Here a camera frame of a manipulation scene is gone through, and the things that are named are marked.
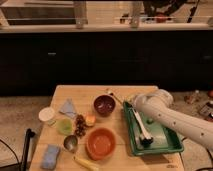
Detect black cable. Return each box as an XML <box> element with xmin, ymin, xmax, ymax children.
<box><xmin>181</xmin><ymin>135</ymin><xmax>213</xmax><ymax>171</ymax></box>

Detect dark maroon bowl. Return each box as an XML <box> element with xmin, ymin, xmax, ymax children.
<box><xmin>93</xmin><ymin>95</ymin><xmax>116</xmax><ymax>117</ymax></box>

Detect white lidded cup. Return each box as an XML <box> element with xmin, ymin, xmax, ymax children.
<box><xmin>38</xmin><ymin>107</ymin><xmax>55</xmax><ymax>125</ymax></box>

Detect blue sponge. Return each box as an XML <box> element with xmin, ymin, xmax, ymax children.
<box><xmin>40</xmin><ymin>144</ymin><xmax>60</xmax><ymax>170</ymax></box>

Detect brown grape bunch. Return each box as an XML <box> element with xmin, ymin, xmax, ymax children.
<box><xmin>74</xmin><ymin>115</ymin><xmax>86</xmax><ymax>137</ymax></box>

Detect black chair frame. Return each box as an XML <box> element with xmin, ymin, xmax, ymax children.
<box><xmin>0</xmin><ymin>128</ymin><xmax>36</xmax><ymax>171</ymax></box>

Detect small metal cup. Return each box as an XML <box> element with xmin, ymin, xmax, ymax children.
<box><xmin>63</xmin><ymin>135</ymin><xmax>78</xmax><ymax>153</ymax></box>

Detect metal kitchen tongs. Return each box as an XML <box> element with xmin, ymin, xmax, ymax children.
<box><xmin>133</xmin><ymin>110</ymin><xmax>153</xmax><ymax>146</ymax></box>

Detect orange bowl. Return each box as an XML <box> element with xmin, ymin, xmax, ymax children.
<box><xmin>85</xmin><ymin>128</ymin><xmax>116</xmax><ymax>160</ymax></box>

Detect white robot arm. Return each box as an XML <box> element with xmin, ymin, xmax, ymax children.
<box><xmin>130</xmin><ymin>89</ymin><xmax>213</xmax><ymax>151</ymax></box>

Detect orange peach fruit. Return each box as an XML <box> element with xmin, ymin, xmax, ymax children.
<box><xmin>85</xmin><ymin>115</ymin><xmax>96</xmax><ymax>127</ymax></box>

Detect green pepper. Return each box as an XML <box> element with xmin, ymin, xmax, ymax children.
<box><xmin>147</xmin><ymin>118</ymin><xmax>154</xmax><ymax>124</ymax></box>

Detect light green small cup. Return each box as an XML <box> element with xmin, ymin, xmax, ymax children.
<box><xmin>56</xmin><ymin>119</ymin><xmax>72</xmax><ymax>135</ymax></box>

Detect blue folded cloth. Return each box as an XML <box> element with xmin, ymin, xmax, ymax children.
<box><xmin>59</xmin><ymin>99</ymin><xmax>77</xmax><ymax>118</ymax></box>

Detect green plastic tray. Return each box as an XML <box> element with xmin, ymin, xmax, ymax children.
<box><xmin>123</xmin><ymin>101</ymin><xmax>184</xmax><ymax>156</ymax></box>

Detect wooden spoon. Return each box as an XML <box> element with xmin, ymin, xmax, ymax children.
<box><xmin>107</xmin><ymin>89</ymin><xmax>123</xmax><ymax>105</ymax></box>

